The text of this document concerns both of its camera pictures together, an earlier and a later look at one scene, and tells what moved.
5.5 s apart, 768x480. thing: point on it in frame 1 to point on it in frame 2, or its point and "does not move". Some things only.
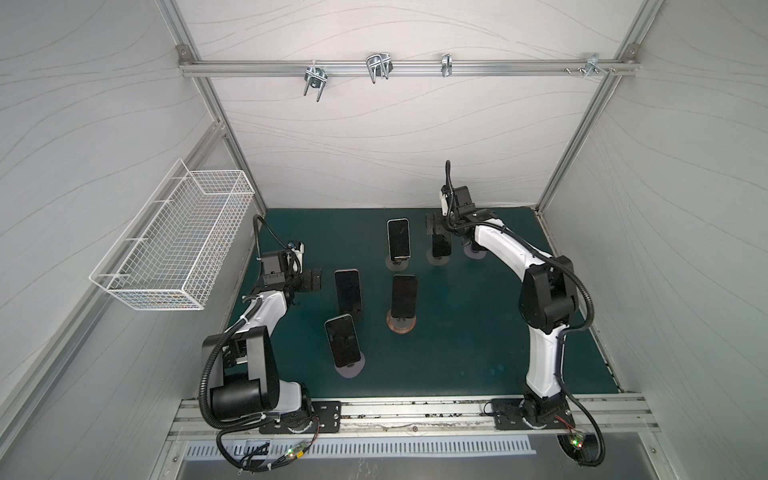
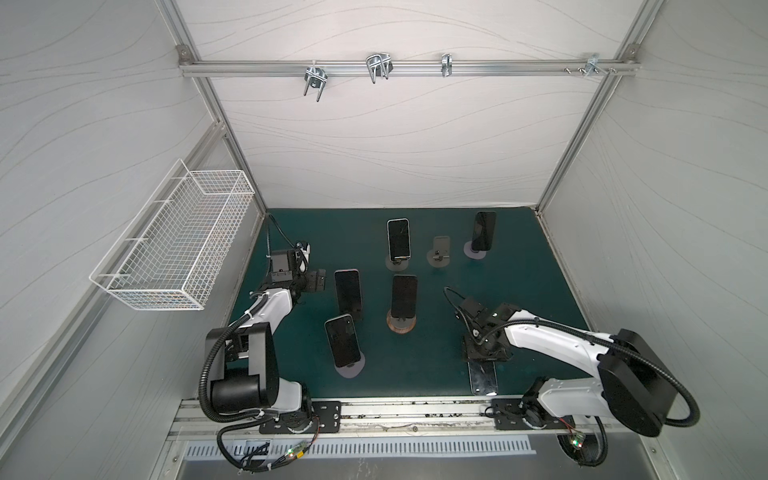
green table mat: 394,318 does not move
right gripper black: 441,226 to 480,351
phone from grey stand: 441,247 to 483,378
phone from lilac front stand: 343,340 does not move
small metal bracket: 447,65 does not move
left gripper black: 305,280 does not move
